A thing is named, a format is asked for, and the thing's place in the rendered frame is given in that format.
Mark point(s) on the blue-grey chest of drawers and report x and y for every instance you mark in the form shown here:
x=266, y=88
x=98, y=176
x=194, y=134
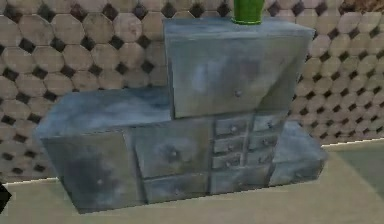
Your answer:
x=186, y=143

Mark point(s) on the green vase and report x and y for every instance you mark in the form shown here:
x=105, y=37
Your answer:
x=248, y=10

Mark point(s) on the black angular object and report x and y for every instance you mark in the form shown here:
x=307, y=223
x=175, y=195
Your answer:
x=3, y=196

